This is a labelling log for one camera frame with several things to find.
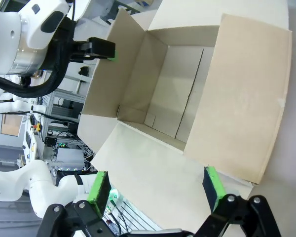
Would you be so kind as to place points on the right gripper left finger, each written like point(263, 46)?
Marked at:
point(98, 192)

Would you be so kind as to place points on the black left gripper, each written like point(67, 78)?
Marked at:
point(69, 32)

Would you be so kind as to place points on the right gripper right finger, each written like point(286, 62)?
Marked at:
point(213, 187)

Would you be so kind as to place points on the brown cardboard box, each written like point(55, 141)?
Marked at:
point(236, 98)

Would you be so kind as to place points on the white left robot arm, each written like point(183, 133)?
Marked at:
point(5, 37)

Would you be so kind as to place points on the grey electronics box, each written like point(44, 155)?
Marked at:
point(70, 159)

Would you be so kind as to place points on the small black device box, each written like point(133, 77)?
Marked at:
point(50, 141)

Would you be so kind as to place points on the red emergency stop button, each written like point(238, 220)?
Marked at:
point(37, 127)

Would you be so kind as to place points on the brown board panel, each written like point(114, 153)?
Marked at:
point(11, 124)

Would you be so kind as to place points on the black camera on pole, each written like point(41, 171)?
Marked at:
point(84, 71)

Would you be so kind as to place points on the aluminium frame rack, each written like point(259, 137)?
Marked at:
point(64, 108)

